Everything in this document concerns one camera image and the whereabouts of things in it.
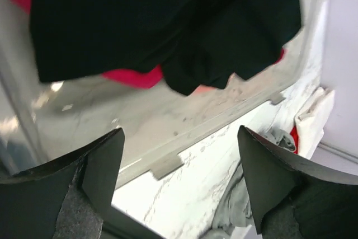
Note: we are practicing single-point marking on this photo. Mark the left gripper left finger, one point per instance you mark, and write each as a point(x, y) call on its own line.
point(67, 197)

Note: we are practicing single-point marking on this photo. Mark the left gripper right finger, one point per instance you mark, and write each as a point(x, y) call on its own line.
point(294, 197)

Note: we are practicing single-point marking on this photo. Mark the grey t shirt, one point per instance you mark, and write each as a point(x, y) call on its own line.
point(234, 209)

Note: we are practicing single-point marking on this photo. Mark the clear plastic bin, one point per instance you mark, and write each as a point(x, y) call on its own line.
point(48, 121)

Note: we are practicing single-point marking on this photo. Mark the red folded t shirt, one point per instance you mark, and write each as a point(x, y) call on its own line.
point(295, 137)

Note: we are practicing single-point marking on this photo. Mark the white folded t shirt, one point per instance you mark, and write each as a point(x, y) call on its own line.
point(311, 119)

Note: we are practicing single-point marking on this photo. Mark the peach t shirt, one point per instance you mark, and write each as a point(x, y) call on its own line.
point(203, 89)

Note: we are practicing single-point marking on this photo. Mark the black t shirt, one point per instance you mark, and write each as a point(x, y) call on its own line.
point(156, 23)

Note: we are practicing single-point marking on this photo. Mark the magenta t shirt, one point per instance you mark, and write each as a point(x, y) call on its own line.
point(134, 78)

